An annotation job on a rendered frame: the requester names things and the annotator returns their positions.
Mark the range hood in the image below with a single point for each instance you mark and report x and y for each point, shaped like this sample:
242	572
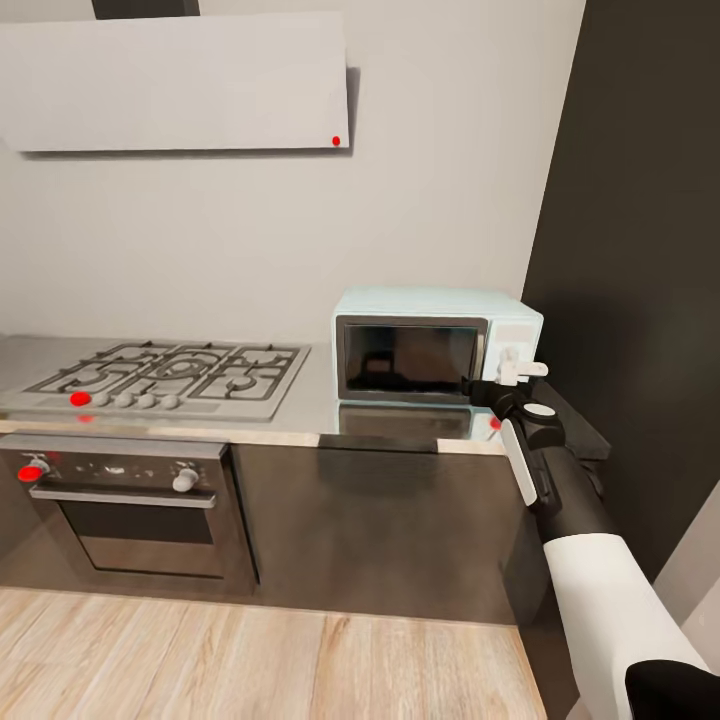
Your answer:
155	75

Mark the microwave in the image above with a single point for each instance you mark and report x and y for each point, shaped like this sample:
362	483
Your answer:
414	344

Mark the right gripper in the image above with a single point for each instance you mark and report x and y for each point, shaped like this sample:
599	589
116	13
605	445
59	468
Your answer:
488	393

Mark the oven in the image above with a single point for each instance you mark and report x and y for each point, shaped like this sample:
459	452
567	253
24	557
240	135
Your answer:
140	513

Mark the fridge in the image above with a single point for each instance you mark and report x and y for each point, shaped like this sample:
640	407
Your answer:
625	268

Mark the burner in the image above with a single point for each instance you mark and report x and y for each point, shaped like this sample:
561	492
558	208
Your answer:
169	378

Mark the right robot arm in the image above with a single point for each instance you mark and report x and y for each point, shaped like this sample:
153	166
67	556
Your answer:
629	658

